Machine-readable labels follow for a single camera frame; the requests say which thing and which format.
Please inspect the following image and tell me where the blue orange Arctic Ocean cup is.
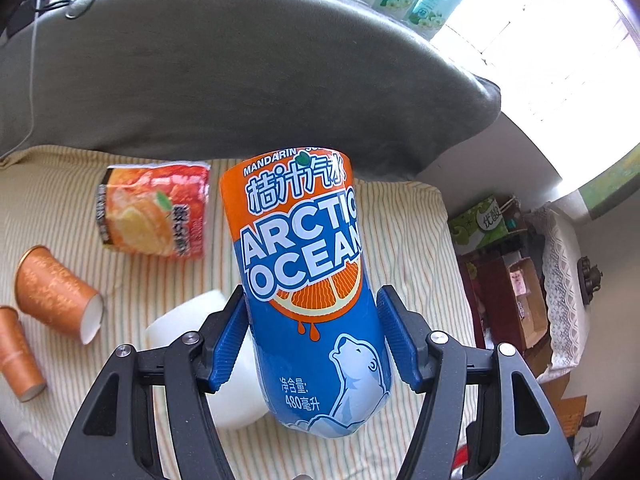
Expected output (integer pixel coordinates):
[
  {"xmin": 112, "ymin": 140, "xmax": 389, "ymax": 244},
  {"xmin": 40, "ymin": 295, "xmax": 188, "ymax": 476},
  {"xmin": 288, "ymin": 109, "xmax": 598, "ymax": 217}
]
[{"xmin": 220, "ymin": 148, "xmax": 392, "ymax": 439}]

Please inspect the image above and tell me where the orange paper cup near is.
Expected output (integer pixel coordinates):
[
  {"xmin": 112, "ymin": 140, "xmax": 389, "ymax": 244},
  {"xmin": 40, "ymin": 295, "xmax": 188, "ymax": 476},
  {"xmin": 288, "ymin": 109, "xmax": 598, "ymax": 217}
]
[{"xmin": 0, "ymin": 306, "xmax": 47, "ymax": 403}]

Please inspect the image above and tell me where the orange paper cup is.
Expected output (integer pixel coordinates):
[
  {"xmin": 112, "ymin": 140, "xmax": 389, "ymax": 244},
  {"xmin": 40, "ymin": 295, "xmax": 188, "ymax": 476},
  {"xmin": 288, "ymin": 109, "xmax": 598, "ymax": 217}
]
[
  {"xmin": 0, "ymin": 306, "xmax": 47, "ymax": 403},
  {"xmin": 14, "ymin": 245, "xmax": 104, "ymax": 346}
]

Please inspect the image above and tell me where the white plastic cup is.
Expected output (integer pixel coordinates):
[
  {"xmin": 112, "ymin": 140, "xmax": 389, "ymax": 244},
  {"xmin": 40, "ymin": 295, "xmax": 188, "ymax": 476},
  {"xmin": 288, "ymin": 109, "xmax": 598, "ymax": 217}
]
[{"xmin": 145, "ymin": 289, "xmax": 268, "ymax": 430}]

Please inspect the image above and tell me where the orange paper cup far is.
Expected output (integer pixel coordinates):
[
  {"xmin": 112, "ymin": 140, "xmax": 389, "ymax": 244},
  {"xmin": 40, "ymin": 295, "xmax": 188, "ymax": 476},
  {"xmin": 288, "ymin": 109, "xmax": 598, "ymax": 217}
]
[{"xmin": 14, "ymin": 245, "xmax": 104, "ymax": 346}]

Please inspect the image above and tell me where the red orange fruit label cup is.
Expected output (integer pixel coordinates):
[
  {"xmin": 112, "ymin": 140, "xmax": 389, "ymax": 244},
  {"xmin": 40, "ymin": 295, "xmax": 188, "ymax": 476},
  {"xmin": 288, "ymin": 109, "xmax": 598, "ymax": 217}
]
[{"xmin": 94, "ymin": 162, "xmax": 210, "ymax": 259}]

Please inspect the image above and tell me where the white lace cloth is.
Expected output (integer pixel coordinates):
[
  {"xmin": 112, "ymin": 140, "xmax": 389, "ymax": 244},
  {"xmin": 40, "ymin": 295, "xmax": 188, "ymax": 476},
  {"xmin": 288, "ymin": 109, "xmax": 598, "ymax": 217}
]
[{"xmin": 528, "ymin": 206, "xmax": 590, "ymax": 384}]

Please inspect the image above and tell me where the brown cardboard box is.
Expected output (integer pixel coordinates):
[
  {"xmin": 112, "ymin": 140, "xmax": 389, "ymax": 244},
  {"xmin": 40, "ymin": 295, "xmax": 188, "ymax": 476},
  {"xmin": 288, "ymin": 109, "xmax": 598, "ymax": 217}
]
[{"xmin": 464, "ymin": 257, "xmax": 550, "ymax": 356}]

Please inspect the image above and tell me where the green paper shopping bag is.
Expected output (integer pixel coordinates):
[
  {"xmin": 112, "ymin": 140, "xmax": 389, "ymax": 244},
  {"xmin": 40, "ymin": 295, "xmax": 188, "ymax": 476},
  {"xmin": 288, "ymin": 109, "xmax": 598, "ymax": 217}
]
[{"xmin": 448, "ymin": 195, "xmax": 518, "ymax": 256}]

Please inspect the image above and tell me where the grey sofa back cushion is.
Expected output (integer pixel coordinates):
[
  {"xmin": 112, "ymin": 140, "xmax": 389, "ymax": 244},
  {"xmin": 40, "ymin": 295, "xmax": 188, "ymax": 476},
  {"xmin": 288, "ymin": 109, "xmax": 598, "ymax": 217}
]
[{"xmin": 1, "ymin": 0, "xmax": 500, "ymax": 180}]

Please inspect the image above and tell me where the white charging cable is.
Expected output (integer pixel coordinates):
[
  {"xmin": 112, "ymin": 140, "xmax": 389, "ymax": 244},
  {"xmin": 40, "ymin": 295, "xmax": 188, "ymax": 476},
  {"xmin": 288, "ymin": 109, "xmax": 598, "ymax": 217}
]
[{"xmin": 0, "ymin": 0, "xmax": 47, "ymax": 162}]

